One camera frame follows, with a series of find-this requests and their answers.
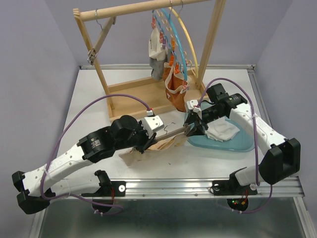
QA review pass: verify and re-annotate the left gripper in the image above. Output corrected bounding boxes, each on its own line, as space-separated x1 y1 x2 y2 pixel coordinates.
115 119 158 154

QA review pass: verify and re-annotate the white underwear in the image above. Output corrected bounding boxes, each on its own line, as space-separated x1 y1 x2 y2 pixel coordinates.
205 117 240 142

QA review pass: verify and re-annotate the beige cotton underwear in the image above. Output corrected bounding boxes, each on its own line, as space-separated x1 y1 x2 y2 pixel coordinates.
119 134 187 167

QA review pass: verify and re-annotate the orange and cream underwear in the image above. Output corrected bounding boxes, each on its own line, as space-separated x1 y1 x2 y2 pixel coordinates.
162 62 191 112

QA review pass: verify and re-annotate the blue plastic hanger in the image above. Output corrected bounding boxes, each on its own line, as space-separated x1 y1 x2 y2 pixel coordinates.
151 8 189 82

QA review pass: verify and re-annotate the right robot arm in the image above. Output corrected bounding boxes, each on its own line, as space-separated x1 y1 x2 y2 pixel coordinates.
184 83 301 195

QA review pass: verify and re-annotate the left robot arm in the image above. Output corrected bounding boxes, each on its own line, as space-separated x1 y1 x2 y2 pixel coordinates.
12 115 164 215

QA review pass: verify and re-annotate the grey and cream underwear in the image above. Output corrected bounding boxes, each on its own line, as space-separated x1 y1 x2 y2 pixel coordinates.
148 27 167 81

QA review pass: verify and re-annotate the yellow plastic hanger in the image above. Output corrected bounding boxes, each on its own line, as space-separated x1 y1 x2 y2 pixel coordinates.
169 7 199 79

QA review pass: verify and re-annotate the teal plastic bin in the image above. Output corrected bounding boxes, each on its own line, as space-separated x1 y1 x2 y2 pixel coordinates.
188 117 255 152

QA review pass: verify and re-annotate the wooden clothes rack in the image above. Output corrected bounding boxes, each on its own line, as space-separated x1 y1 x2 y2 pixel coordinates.
73 0 226 113

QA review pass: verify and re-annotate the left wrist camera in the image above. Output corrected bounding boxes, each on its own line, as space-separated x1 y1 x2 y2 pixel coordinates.
142 109 164 137

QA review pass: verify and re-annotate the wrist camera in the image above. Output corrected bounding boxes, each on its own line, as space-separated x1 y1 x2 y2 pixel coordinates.
142 109 164 137
185 100 202 117

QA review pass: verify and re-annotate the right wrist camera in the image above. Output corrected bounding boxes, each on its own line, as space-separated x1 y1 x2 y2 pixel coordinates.
185 100 202 117

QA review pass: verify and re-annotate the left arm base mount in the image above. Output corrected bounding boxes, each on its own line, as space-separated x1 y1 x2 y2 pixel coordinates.
93 170 126 198

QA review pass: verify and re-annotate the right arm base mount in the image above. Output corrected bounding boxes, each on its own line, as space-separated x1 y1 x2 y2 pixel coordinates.
209 169 258 196

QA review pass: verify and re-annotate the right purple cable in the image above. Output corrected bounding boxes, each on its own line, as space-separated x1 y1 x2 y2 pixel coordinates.
198 77 274 214

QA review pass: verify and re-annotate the aluminium mounting rail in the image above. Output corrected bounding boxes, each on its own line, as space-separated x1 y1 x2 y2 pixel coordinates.
39 176 305 199

